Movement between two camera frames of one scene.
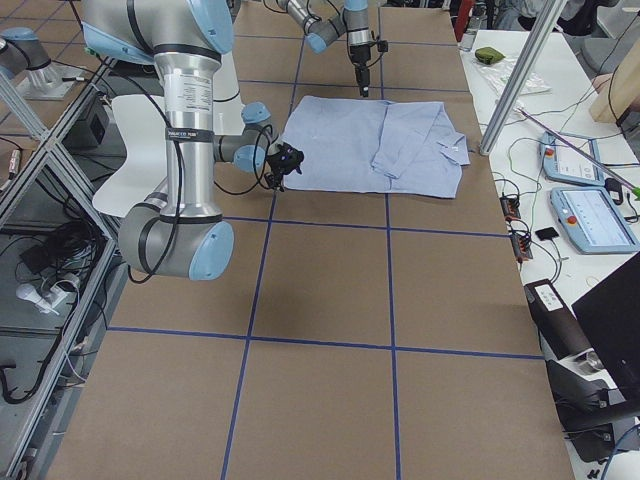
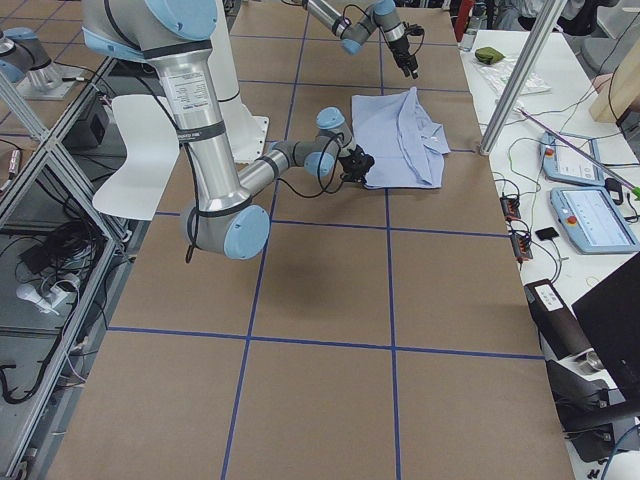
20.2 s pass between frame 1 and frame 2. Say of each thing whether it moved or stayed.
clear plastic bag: stayed
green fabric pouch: stayed
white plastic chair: stayed
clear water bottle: stayed
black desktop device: stayed
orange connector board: stayed
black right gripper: moved
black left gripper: moved
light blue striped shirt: moved
